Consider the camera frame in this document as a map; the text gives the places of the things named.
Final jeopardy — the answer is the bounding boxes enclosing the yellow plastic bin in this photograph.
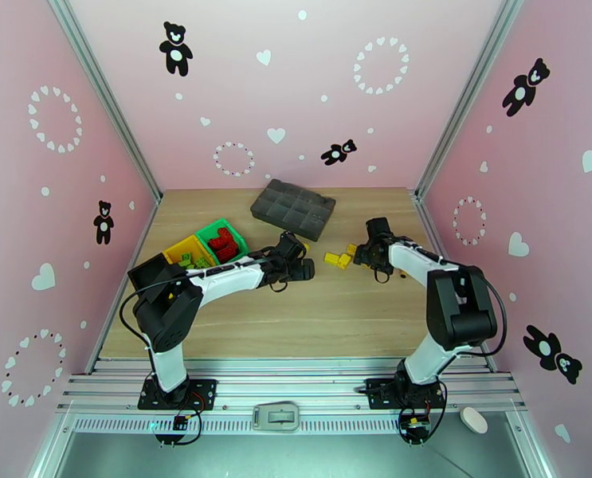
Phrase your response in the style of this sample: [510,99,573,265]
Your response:
[162,234,223,273]

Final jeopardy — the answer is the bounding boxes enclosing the aluminium corner post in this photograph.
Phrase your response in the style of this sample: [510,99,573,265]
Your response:
[44,0,163,206]
[414,0,526,199]

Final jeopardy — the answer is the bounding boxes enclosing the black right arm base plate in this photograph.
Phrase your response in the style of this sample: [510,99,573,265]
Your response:
[365,378,447,411]

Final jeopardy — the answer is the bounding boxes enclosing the green plastic bin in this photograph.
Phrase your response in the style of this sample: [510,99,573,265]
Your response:
[194,217,251,269]

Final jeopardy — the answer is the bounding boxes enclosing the black plastic bin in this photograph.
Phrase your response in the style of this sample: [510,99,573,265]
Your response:
[127,256,177,293]

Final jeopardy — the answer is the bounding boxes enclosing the white oval object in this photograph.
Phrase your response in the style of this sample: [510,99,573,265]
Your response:
[460,406,489,434]

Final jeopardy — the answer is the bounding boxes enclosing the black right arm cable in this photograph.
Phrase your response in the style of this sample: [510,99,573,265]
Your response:
[457,274,508,359]

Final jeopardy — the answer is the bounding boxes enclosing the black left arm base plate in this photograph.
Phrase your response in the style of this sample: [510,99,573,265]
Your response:
[137,378,218,412]

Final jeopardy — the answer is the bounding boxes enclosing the dark compartment organizer box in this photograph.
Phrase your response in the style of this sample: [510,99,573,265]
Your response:
[249,178,338,243]

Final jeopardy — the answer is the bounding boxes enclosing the aluminium front rail frame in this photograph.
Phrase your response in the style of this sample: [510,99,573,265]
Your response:
[55,357,528,435]

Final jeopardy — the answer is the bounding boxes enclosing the grey metal latch handle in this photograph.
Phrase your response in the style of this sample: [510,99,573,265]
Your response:
[251,401,302,433]

